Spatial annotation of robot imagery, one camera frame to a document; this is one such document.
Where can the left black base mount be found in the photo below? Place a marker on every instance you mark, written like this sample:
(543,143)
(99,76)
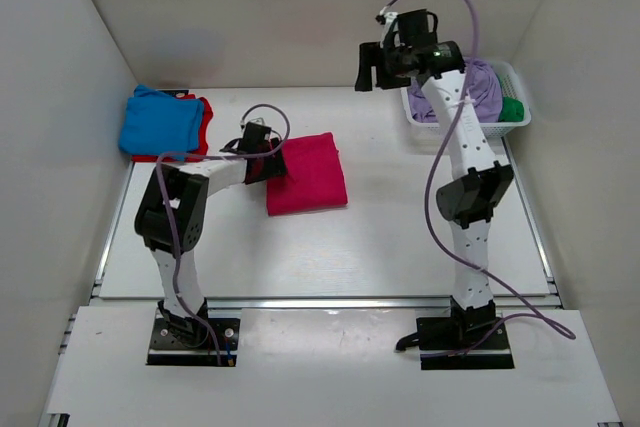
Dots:
(167,347)

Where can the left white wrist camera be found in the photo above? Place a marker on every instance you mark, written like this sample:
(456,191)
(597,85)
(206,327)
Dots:
(259,121)

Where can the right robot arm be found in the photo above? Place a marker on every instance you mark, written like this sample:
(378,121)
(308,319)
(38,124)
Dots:
(479,180)

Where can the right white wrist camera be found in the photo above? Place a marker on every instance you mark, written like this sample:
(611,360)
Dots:
(388,20)

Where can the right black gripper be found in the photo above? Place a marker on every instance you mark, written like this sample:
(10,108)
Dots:
(373,55)

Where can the lavender t shirt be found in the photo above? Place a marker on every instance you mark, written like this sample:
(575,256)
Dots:
(485,89)

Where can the blue folded t shirt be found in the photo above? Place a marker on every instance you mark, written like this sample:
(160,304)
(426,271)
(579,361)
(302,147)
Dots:
(157,124)

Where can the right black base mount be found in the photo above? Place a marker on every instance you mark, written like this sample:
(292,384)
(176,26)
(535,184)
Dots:
(460,340)

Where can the red folded t shirt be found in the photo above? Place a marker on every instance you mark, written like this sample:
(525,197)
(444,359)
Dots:
(201,134)

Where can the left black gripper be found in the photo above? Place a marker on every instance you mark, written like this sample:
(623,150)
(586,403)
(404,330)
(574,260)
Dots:
(277,166)

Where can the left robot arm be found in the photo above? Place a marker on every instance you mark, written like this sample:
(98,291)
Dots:
(170,220)

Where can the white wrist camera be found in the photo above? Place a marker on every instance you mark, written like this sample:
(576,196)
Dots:
(259,121)
(388,20)

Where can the green t shirt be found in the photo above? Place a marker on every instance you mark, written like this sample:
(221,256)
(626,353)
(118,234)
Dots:
(512,111)

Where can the magenta t shirt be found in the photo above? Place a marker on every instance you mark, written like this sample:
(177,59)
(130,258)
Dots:
(314,179)

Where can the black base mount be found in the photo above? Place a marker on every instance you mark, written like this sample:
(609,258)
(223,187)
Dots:
(460,340)
(167,347)

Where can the white plastic basket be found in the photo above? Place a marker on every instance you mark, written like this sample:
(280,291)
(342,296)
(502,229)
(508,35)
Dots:
(511,86)

